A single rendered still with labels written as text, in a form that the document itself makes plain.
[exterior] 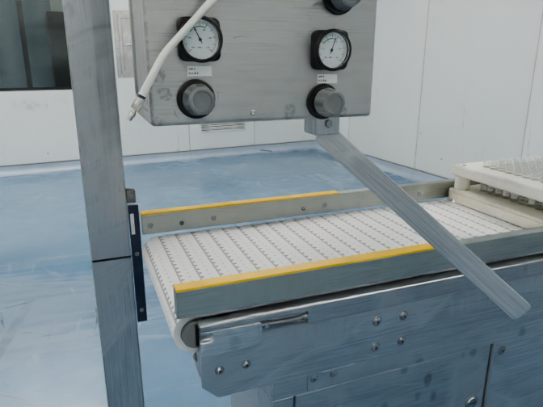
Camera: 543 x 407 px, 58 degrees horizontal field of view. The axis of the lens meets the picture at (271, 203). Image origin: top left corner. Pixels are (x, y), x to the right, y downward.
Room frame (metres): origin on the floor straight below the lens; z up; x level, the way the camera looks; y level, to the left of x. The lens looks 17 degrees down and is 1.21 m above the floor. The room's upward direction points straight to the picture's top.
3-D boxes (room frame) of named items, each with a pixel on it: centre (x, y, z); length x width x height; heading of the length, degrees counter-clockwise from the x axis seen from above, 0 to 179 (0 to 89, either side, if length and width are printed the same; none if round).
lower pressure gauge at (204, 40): (0.43, 0.06, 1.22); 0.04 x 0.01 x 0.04; 112
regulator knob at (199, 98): (0.43, 0.06, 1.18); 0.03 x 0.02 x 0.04; 112
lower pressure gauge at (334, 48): (0.48, -0.05, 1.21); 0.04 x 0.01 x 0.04; 112
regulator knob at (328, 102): (0.47, -0.05, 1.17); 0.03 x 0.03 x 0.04; 22
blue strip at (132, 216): (0.72, 0.21, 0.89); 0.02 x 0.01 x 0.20; 112
